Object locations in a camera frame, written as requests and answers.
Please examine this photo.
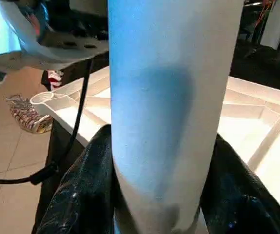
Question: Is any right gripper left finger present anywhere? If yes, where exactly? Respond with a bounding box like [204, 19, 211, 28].
[33, 124, 116, 234]

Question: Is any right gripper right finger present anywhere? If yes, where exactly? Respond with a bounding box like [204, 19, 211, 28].
[199, 134, 280, 234]

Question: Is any white plastic table top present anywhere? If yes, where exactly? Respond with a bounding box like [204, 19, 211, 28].
[30, 66, 280, 208]

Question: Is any white plastic table leg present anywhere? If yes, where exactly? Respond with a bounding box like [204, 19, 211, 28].
[106, 0, 246, 234]

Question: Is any red white floor object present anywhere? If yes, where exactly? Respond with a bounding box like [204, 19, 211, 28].
[46, 70, 65, 90]

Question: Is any black work surface mat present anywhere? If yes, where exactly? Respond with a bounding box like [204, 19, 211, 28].
[33, 38, 280, 234]

